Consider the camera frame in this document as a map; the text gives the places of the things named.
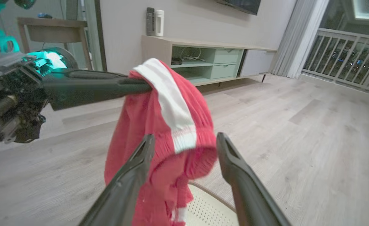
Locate light wood tv cabinet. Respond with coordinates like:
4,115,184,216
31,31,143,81
141,35,278,87

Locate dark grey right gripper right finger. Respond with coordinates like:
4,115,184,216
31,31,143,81
216,132,293,226

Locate pale grey curtain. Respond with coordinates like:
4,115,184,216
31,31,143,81
271,0,329,79

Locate black wall television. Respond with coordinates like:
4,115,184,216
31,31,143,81
216,0,262,16

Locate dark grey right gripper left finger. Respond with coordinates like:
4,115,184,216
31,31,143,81
78,134,156,226

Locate dark grey upright device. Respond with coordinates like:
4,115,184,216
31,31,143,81
146,7,156,36

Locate white balcony railing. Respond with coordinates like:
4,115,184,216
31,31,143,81
302,28,369,96

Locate coiled white cables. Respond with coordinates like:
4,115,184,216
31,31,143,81
180,47,206,62

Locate white cabinet door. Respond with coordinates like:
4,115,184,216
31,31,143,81
239,50,276,78

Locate white upright bottle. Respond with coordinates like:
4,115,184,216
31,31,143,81
155,9,165,37

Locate pale green drawer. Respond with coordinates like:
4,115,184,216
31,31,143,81
210,64,238,80
213,49,243,65

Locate cream plastic laundry basket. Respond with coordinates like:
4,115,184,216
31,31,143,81
184,180,240,226

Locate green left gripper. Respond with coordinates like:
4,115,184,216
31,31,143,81
0,52,153,145

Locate red and white garment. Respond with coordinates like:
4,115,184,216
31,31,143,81
104,58,218,226

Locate wooden table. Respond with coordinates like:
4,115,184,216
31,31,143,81
17,17,92,71

